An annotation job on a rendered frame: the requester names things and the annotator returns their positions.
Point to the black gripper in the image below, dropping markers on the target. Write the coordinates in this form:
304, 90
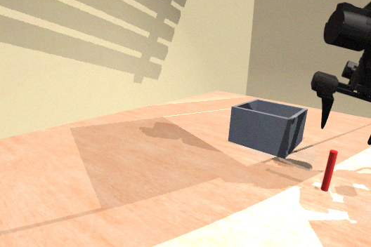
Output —
326, 84

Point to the red cylinder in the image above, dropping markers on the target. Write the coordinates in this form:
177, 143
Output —
329, 170

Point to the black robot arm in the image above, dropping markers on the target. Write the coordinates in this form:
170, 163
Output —
349, 27

